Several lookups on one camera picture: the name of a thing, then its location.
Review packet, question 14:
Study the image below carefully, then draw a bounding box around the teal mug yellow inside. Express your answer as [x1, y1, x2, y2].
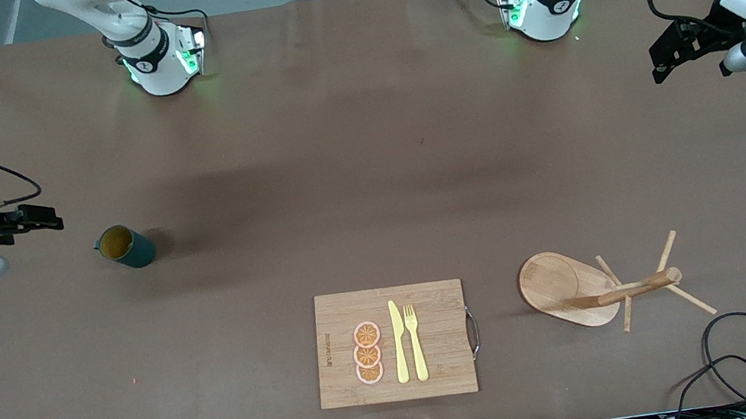
[92, 220, 159, 275]

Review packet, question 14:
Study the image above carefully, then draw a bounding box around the wooden mug tree stand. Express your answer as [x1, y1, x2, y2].
[514, 225, 718, 346]

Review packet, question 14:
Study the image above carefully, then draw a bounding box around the orange slice toy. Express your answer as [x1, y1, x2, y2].
[352, 319, 383, 350]

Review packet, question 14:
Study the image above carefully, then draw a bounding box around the bamboo cutting board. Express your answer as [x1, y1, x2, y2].
[306, 276, 488, 413]

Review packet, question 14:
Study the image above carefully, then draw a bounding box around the yellow plastic knife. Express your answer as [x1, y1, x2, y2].
[387, 299, 412, 385]

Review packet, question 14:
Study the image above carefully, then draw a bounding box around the yellow plastic fork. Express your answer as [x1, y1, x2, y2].
[402, 303, 431, 383]

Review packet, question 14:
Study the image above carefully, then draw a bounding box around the black right base cable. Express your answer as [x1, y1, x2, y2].
[111, 0, 212, 49]

